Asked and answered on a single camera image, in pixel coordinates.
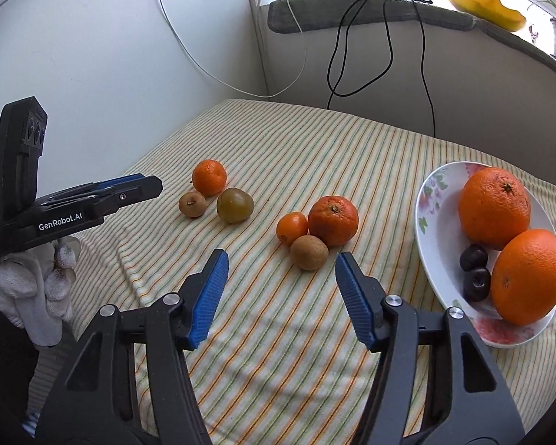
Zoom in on large orange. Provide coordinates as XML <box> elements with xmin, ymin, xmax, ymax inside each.
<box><xmin>458</xmin><ymin>167</ymin><xmax>532</xmax><ymax>250</ymax></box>
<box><xmin>490</xmin><ymin>228</ymin><xmax>556</xmax><ymax>326</ymax></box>

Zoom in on greenish brown round fruit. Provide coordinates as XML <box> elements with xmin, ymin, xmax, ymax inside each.
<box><xmin>216</xmin><ymin>188</ymin><xmax>254</xmax><ymax>224</ymax></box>

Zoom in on straight black cable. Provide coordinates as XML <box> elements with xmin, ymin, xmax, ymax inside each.
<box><xmin>410</xmin><ymin>0</ymin><xmax>436</xmax><ymax>137</ymax></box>

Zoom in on small brown kiwi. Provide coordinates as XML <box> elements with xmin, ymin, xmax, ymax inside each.
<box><xmin>179</xmin><ymin>191</ymin><xmax>208</xmax><ymax>218</ymax></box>

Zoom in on looped black cable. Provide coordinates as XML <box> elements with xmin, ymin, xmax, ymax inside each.
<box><xmin>327</xmin><ymin>0</ymin><xmax>394</xmax><ymax>98</ymax></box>

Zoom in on person's left hand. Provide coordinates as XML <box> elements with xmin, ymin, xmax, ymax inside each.
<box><xmin>0</xmin><ymin>235</ymin><xmax>80</xmax><ymax>348</ymax></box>

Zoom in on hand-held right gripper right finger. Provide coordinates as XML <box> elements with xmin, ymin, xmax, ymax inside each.
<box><xmin>335</xmin><ymin>251</ymin><xmax>524</xmax><ymax>445</ymax></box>

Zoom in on white floral plate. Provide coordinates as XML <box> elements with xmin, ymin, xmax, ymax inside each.
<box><xmin>415</xmin><ymin>161</ymin><xmax>556</xmax><ymax>349</ymax></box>

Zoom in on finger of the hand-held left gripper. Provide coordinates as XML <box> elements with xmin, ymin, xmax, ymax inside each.
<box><xmin>34</xmin><ymin>173</ymin><xmax>146</xmax><ymax>209</ymax></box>
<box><xmin>90</xmin><ymin>176</ymin><xmax>164</xmax><ymax>223</ymax></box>

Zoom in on yellow wavy bowl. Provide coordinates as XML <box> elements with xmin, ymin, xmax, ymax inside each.
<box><xmin>444</xmin><ymin>0</ymin><xmax>527</xmax><ymax>33</ymax></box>

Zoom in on striped tablecloth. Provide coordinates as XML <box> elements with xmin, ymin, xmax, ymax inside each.
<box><xmin>28</xmin><ymin>98</ymin><xmax>556</xmax><ymax>445</ymax></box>

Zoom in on grey windowsill cushion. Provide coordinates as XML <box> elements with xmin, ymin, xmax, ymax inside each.
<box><xmin>267</xmin><ymin>0</ymin><xmax>476</xmax><ymax>34</ymax></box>

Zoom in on small tangerine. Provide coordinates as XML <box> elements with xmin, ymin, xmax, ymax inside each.
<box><xmin>277</xmin><ymin>212</ymin><xmax>310</xmax><ymax>247</ymax></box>

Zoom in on dark plum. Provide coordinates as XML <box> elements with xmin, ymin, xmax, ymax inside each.
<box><xmin>459</xmin><ymin>243</ymin><xmax>489</xmax><ymax>272</ymax></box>
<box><xmin>462</xmin><ymin>267</ymin><xmax>491</xmax><ymax>303</ymax></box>

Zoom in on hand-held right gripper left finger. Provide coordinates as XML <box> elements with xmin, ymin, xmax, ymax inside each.
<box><xmin>28</xmin><ymin>249</ymin><xmax>230</xmax><ymax>445</ymax></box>

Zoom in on tangerine with stem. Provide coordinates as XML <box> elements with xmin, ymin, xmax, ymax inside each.
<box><xmin>192</xmin><ymin>159</ymin><xmax>227</xmax><ymax>197</ymax></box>

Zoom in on long white cable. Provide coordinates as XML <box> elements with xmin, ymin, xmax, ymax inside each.
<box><xmin>141</xmin><ymin>0</ymin><xmax>307</xmax><ymax>99</ymax></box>

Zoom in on grey stone windowsill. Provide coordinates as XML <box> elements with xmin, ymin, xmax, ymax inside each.
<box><xmin>473</xmin><ymin>16</ymin><xmax>556</xmax><ymax>82</ymax></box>

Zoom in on medium tangerine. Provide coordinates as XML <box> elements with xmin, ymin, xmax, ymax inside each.
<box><xmin>308</xmin><ymin>195</ymin><xmax>360</xmax><ymax>247</ymax></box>

